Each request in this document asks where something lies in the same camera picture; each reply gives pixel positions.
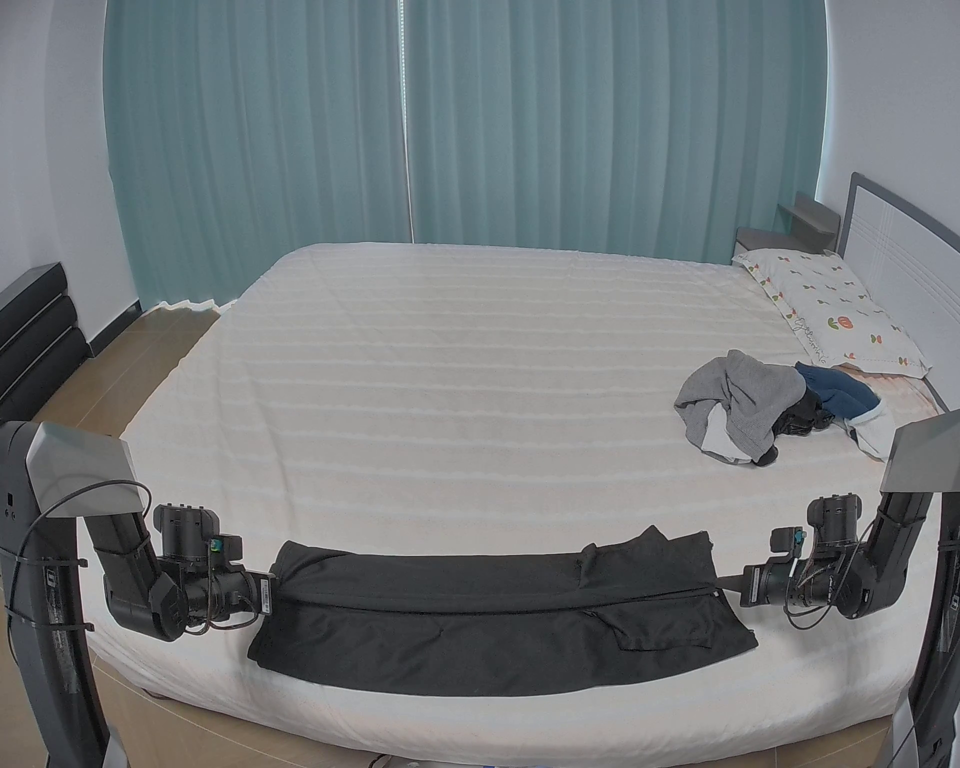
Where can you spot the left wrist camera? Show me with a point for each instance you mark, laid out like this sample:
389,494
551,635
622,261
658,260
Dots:
225,551

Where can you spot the white printed pillow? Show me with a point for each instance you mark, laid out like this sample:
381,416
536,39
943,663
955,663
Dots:
832,307

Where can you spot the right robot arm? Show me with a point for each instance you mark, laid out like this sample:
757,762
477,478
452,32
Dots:
892,555

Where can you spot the pile of clothes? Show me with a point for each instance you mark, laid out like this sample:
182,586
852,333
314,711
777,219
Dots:
750,405

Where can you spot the bed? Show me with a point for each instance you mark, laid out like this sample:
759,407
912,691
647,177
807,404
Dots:
465,375

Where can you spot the black chest of drawers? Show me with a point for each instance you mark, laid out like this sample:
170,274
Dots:
37,337

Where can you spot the grey bedside table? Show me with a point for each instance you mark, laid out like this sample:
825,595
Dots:
791,231

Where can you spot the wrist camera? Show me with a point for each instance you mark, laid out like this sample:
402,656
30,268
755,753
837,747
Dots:
225,551
787,544

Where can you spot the black T-shirt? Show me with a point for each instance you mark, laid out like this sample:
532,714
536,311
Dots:
487,622

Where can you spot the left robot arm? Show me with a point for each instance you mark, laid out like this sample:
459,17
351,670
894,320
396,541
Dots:
45,600

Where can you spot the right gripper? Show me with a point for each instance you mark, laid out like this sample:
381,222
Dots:
772,585

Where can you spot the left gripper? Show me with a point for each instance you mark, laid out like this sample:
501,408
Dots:
244,592

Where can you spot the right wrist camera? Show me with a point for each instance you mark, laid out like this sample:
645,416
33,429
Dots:
787,544

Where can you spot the blue-green curtain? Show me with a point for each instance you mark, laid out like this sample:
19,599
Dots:
255,150
615,127

